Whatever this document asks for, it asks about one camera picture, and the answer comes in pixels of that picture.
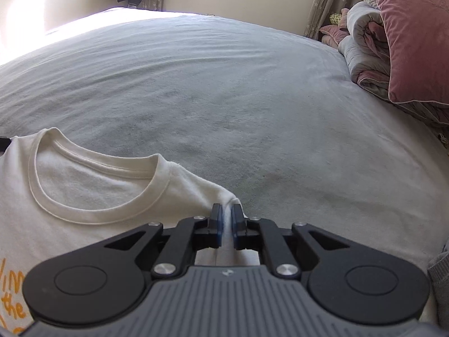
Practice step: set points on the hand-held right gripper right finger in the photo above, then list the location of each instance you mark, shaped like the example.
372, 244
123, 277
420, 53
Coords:
235, 228

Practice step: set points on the white t-shirt orange print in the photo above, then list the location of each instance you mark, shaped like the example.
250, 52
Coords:
87, 189

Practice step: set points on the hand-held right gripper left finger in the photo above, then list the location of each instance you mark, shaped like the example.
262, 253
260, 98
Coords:
218, 226

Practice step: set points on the large pink velvet pillow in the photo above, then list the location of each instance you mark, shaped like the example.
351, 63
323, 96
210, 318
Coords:
417, 42

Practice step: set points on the small beige ornament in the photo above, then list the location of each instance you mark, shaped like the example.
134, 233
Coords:
439, 136

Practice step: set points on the grey curtain beside pillows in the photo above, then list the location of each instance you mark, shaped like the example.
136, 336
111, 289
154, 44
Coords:
322, 0

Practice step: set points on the green patterned soft toy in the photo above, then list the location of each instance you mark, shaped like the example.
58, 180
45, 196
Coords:
335, 18

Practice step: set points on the folded grey pink quilt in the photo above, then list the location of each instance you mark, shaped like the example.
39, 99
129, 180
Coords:
364, 42

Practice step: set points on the small pink pillow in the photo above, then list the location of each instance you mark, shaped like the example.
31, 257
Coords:
333, 34

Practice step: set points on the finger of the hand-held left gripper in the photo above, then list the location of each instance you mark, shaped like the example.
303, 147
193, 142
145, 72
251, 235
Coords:
4, 144

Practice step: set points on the bed with grey sheet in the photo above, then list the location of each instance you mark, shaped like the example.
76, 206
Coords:
245, 112

